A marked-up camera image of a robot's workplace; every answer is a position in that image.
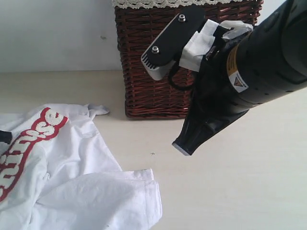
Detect white t-shirt red lettering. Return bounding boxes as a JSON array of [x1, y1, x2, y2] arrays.
[[0, 104, 162, 230]]

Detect dark brown wicker basket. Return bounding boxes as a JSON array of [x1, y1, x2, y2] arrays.
[[114, 0, 263, 120]]

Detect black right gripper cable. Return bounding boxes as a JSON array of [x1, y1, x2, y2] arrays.
[[167, 61, 194, 92]]

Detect white lace fabric trim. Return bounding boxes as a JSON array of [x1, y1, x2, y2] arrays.
[[111, 0, 243, 9]]

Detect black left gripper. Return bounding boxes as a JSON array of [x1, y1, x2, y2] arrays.
[[0, 130, 12, 144]]

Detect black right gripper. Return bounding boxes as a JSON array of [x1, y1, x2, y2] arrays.
[[141, 9, 249, 156]]

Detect white tape on gripper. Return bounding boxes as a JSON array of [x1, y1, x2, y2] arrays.
[[179, 19, 253, 72]]

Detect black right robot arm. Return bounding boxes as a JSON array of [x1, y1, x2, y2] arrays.
[[141, 0, 307, 156]]

